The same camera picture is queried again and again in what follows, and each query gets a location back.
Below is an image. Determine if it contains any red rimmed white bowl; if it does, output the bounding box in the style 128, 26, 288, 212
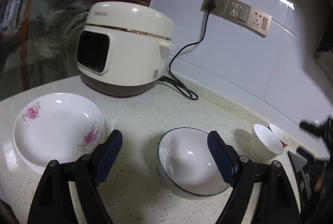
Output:
269, 123, 290, 148

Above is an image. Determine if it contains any cream rice cooker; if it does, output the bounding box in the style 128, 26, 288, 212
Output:
76, 1, 175, 98

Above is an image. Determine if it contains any green rimmed white bowl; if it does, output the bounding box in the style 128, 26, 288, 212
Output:
157, 128, 230, 200

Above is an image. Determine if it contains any stack of white plates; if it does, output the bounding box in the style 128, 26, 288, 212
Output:
13, 117, 105, 174

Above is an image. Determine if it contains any wall socket panel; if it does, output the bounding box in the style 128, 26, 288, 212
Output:
201, 0, 272, 38

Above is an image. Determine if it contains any white floral plate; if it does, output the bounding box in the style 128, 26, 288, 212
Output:
13, 93, 106, 169

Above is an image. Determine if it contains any black power cable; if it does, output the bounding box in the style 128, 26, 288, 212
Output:
158, 0, 218, 101

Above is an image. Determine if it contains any white conical bowl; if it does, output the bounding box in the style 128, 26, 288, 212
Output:
249, 124, 284, 161

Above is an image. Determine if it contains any black gas stove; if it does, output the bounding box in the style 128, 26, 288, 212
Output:
287, 148, 328, 212

